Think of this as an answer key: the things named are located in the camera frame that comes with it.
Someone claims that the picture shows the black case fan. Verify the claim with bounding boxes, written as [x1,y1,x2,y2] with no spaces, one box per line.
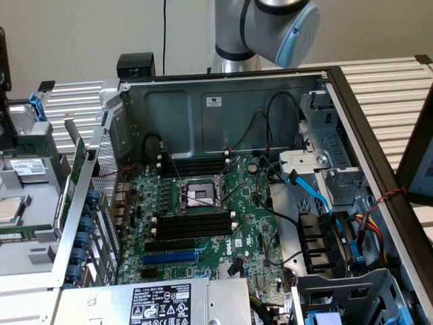
[296,210,357,276]

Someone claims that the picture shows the metal disk bay cage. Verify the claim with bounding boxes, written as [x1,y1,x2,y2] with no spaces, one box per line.
[279,90,370,211]

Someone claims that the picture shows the small black box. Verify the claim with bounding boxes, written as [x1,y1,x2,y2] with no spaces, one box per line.
[116,53,156,77]

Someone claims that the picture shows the green RAM stick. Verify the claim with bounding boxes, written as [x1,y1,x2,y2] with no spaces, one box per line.
[0,227,52,242]

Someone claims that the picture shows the thick black wire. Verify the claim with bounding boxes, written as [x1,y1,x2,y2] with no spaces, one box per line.
[255,154,300,227]

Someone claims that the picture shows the hard disk with white label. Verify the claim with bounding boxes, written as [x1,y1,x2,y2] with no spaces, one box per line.
[9,157,49,183]

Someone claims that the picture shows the thin black hanging cable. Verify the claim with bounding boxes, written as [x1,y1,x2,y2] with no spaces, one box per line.
[162,0,168,76]

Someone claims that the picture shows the silver power supply with label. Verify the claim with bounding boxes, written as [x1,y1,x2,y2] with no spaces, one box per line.
[56,277,252,325]

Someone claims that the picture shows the open black PC case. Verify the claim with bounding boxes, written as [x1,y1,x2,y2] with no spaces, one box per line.
[50,65,433,325]

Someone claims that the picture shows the long black expansion slot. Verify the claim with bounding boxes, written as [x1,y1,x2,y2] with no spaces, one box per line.
[144,238,197,253]

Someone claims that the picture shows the thin metal locking lever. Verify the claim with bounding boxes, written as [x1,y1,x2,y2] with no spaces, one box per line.
[177,191,217,207]

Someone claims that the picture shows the silver chipset heatsink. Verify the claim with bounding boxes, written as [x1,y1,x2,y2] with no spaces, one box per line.
[217,261,245,279]

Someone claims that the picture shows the CPU socket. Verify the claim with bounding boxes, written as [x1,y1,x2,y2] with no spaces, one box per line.
[175,176,227,215]

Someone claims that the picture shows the blue SATA wire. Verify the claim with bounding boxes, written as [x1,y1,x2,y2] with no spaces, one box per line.
[286,170,340,219]

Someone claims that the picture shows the blue plastic fan latch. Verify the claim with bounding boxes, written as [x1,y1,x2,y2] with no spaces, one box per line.
[347,232,365,270]

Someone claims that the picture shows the red black twisted wire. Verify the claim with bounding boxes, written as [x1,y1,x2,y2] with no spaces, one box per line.
[366,187,407,215]

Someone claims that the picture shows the black RAM slot bank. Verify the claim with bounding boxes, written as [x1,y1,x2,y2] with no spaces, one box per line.
[156,151,231,178]
[151,211,237,242]

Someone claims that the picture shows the black stand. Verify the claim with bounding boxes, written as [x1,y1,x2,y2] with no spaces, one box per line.
[0,26,13,106]

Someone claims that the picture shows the silver CPU chip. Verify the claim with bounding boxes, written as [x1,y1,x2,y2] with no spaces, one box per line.
[0,195,27,227]

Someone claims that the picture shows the coloured power wire bundle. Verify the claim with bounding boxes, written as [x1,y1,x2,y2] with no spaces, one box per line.
[354,211,390,269]

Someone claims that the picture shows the looped black wire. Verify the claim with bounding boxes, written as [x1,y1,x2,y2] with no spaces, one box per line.
[244,91,302,157]

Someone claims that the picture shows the grey parts rack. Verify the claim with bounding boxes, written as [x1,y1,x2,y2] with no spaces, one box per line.
[0,101,81,277]

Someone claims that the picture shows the green Dell motherboard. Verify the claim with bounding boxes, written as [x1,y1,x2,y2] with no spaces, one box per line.
[116,154,296,296]

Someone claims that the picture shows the blue expansion slot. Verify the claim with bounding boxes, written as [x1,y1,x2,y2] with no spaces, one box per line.
[142,251,200,267]

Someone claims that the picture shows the blue plastic disk bracket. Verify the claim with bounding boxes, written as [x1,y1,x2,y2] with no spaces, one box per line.
[28,92,47,123]

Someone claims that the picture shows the dark framed monitor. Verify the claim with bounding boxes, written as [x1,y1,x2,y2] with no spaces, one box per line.
[394,80,433,208]

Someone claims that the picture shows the green graphics card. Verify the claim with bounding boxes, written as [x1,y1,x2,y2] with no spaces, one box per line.
[62,113,89,213]

